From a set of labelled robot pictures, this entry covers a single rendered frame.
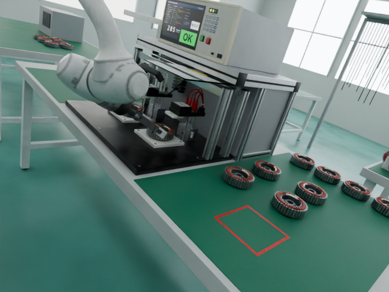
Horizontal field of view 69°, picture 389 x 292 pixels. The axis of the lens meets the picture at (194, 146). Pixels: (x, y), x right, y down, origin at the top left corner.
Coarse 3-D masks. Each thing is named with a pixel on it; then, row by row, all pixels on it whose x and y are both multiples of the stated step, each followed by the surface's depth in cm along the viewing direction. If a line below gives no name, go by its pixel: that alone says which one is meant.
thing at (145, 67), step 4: (140, 64) 94; (144, 64) 94; (144, 68) 92; (148, 68) 91; (152, 68) 90; (152, 72) 89; (156, 72) 88; (160, 72) 89; (156, 76) 89; (160, 76) 89; (160, 80) 90
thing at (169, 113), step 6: (174, 102) 116; (180, 102) 118; (174, 108) 115; (180, 108) 112; (186, 108) 114; (168, 114) 114; (174, 114) 114; (180, 114) 113; (186, 114) 115; (192, 114) 118; (198, 114) 120; (204, 114) 122; (186, 120) 125; (192, 126) 122
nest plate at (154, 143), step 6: (138, 132) 114; (144, 132) 115; (144, 138) 111; (150, 138) 111; (174, 138) 118; (150, 144) 108; (156, 144) 108; (162, 144) 109; (168, 144) 111; (174, 144) 113; (180, 144) 115
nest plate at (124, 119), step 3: (111, 111) 129; (114, 114) 127; (144, 114) 136; (117, 117) 125; (120, 117) 124; (123, 117) 125; (126, 117) 126; (129, 117) 127; (147, 117) 133; (120, 120) 123; (123, 120) 122; (126, 120) 123; (129, 120) 124; (132, 120) 125; (150, 120) 131
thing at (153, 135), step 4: (156, 124) 117; (160, 124) 118; (148, 128) 112; (164, 128) 118; (168, 128) 116; (172, 128) 117; (148, 132) 112; (168, 132) 112; (172, 132) 113; (152, 136) 111; (156, 136) 110; (168, 136) 112; (172, 136) 113; (160, 140) 111; (164, 140) 112; (168, 140) 113
